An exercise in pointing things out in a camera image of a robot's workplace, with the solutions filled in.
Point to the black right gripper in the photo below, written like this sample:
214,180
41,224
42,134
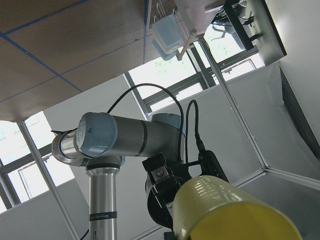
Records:
164,178

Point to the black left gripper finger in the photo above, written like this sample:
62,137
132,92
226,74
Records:
169,236

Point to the yellow plastic cup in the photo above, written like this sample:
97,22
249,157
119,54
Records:
209,208

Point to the light blue plastic cup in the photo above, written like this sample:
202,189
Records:
162,54

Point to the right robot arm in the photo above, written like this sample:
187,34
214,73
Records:
101,142

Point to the wooden rack dowel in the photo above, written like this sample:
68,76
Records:
190,40

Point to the white wire cup rack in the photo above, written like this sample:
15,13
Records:
158,9

